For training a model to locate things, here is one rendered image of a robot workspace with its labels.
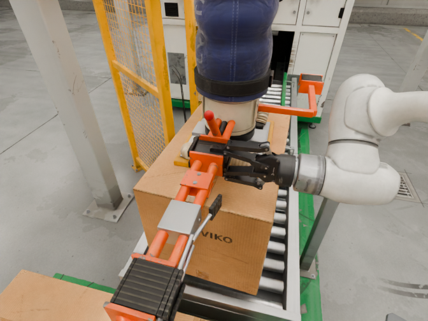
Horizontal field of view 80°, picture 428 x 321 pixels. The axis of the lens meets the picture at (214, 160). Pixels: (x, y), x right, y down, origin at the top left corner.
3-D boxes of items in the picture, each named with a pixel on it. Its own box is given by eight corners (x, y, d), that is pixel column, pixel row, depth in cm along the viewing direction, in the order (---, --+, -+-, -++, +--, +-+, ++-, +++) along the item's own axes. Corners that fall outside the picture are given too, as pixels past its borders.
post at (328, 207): (298, 260, 171) (346, 134, 108) (308, 262, 170) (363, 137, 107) (298, 269, 166) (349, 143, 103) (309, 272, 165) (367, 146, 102)
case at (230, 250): (204, 167, 143) (202, 101, 118) (276, 182, 134) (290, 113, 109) (152, 263, 98) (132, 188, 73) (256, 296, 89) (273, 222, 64)
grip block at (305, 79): (297, 85, 107) (300, 72, 104) (319, 86, 105) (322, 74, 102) (297, 92, 100) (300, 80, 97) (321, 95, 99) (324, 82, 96)
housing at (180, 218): (172, 213, 53) (169, 198, 50) (203, 220, 52) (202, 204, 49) (158, 241, 48) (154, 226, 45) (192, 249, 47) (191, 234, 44)
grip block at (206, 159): (197, 151, 70) (196, 133, 67) (232, 156, 69) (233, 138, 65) (187, 171, 64) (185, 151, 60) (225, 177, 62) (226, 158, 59)
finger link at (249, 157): (267, 171, 59) (269, 167, 58) (221, 156, 60) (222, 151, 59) (269, 161, 62) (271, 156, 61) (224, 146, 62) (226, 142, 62)
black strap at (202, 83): (206, 66, 88) (206, 54, 86) (274, 72, 84) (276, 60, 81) (183, 92, 71) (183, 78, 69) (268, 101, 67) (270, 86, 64)
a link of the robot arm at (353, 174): (311, 199, 63) (318, 147, 65) (380, 211, 60) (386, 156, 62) (323, 198, 53) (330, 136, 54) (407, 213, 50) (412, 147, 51)
